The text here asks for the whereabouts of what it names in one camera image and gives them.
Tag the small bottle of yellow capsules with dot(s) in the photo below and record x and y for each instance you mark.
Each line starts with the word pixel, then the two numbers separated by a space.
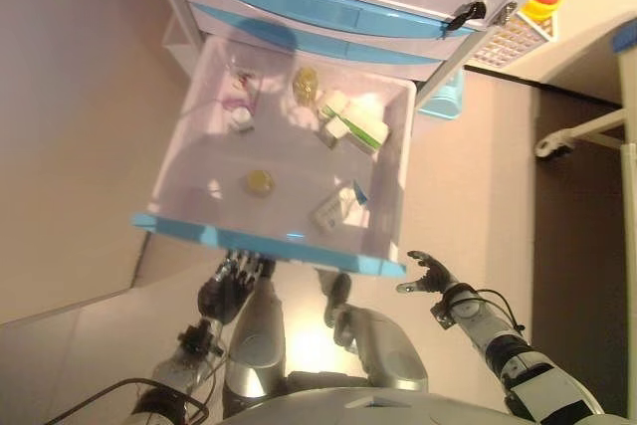
pixel 259 182

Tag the yellow sharps container red lid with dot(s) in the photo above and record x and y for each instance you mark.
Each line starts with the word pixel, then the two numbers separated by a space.
pixel 540 4

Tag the green and white medicine box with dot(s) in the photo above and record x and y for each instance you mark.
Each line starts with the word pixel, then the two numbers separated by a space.
pixel 360 131

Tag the white lattice basket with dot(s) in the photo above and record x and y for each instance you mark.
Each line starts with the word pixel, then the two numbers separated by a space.
pixel 502 44

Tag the blue-fronted white medicine drawer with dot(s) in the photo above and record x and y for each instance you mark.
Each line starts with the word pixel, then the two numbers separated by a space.
pixel 298 156

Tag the blue and white medicine box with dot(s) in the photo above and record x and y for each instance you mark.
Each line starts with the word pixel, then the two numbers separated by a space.
pixel 336 208

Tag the white open side bin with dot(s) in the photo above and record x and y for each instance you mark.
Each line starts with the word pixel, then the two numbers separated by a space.
pixel 179 49

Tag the small white pill bottle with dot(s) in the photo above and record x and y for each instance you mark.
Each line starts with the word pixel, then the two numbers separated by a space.
pixel 241 119

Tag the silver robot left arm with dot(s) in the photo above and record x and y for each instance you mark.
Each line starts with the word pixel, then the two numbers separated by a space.
pixel 184 365

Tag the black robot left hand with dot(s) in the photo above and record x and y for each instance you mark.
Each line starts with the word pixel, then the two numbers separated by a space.
pixel 224 295

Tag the silver robot left leg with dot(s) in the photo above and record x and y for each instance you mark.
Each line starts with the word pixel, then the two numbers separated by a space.
pixel 259 345

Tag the bed caster wheel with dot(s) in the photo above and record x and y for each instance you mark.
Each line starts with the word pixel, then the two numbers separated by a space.
pixel 552 146

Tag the grey robot torso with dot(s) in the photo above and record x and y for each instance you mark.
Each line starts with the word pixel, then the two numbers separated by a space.
pixel 373 407

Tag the silver robot leg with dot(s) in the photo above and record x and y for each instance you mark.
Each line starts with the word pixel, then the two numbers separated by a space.
pixel 388 355
pixel 259 345

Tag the blue bed corner bumper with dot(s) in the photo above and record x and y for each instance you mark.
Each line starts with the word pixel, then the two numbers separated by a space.
pixel 624 39

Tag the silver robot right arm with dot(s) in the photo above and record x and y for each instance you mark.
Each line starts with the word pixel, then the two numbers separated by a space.
pixel 522 365

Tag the silver robot right leg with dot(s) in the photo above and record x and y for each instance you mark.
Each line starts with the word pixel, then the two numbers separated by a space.
pixel 388 355

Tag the yellow capsule blister bag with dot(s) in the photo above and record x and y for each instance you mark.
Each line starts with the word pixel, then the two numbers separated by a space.
pixel 304 84

